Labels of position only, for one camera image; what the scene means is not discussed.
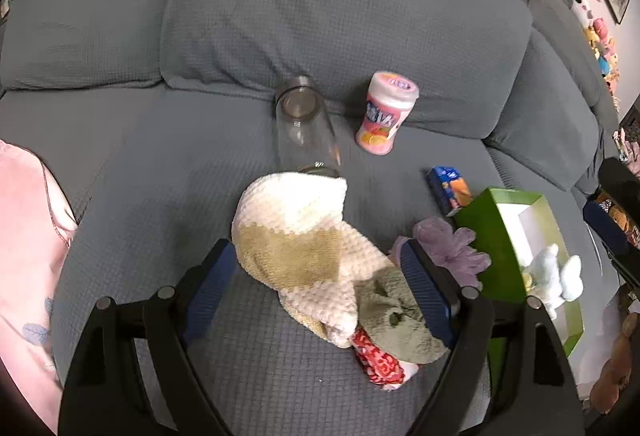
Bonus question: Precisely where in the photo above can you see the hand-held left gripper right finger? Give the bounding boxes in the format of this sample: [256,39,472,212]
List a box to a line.
[399,239,586,436]

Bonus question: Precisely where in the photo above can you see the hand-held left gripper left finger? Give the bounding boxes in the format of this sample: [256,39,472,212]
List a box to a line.
[57,239,239,436]

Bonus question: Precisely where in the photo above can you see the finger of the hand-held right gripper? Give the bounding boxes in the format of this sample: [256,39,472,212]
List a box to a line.
[582,202,640,289]

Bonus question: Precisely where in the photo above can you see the grey-green fluffy cloth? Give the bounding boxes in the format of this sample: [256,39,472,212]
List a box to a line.
[355,276,451,364]

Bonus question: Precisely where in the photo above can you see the white and blue plush toy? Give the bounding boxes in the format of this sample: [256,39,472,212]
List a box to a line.
[520,243,583,319]

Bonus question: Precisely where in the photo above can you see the red and white sock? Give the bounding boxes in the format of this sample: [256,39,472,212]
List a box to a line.
[350,328,420,389]

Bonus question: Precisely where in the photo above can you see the green cardboard box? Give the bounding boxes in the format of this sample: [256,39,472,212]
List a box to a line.
[452,187,585,357]

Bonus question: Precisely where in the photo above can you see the cream and tan knitted cloth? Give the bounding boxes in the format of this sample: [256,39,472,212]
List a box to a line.
[231,172,396,349]

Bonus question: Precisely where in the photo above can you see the small blue and orange box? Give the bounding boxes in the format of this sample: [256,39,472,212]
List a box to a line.
[426,166,474,217]

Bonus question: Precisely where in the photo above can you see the brown teddy bear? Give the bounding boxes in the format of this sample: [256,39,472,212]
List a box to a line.
[589,286,640,414]

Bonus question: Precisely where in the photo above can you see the pile of colourful plush toys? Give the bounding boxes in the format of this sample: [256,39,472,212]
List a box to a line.
[571,0,622,91]

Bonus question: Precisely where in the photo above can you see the pink candy jar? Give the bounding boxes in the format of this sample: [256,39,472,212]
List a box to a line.
[355,70,419,157]

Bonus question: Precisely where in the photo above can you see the person's pink clothing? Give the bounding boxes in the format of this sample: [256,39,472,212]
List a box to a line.
[0,139,79,434]

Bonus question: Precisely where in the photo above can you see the grey sofa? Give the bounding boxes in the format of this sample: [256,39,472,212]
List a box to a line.
[0,0,631,436]

